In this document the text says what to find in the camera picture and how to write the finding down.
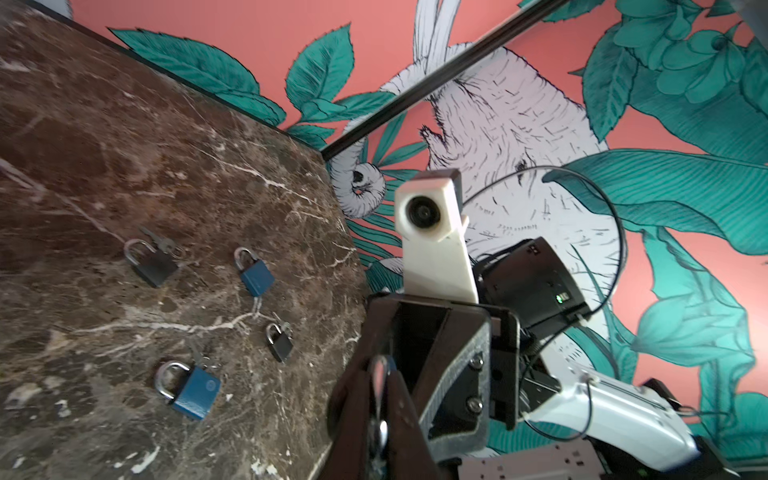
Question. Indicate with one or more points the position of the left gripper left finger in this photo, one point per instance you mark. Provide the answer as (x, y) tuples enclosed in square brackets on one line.
[(349, 457)]

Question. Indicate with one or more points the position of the dark padlock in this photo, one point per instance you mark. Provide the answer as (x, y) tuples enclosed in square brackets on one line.
[(153, 260), (279, 342)]

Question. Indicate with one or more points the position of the blue padlock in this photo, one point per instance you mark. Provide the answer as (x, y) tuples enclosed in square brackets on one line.
[(253, 272), (189, 390)]

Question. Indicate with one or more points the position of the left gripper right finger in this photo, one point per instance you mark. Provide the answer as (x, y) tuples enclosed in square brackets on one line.
[(407, 453)]

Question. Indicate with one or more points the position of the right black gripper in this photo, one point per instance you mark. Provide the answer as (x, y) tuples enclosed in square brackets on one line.
[(460, 363)]

